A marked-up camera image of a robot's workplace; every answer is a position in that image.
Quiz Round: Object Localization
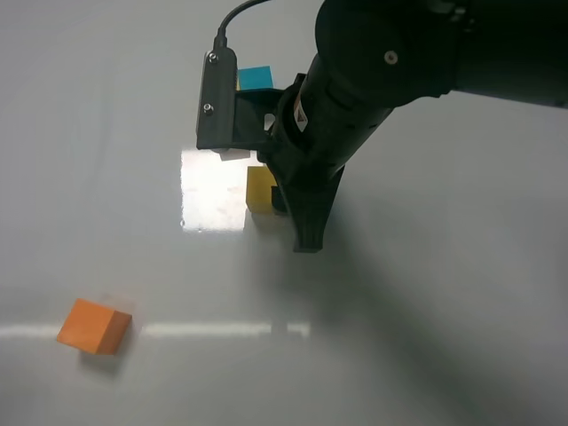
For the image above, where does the yellow cube block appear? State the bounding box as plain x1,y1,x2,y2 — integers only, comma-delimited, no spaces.
246,166,277,215

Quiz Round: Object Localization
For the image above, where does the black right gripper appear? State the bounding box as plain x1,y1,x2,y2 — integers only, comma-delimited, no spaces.
265,73,393,253

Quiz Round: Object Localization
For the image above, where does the orange cube block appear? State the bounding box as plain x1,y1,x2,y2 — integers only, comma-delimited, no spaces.
56,298,132,355

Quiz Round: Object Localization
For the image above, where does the blue template cube block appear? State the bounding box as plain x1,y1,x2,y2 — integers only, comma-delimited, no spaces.
237,66,273,91

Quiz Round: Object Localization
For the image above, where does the black camera cable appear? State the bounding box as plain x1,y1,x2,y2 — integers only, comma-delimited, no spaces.
215,0,272,52

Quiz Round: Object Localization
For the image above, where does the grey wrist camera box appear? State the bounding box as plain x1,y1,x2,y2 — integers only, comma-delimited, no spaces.
196,47,237,150

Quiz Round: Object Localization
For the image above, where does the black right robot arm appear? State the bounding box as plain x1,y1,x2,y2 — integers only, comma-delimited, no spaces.
262,1,567,253

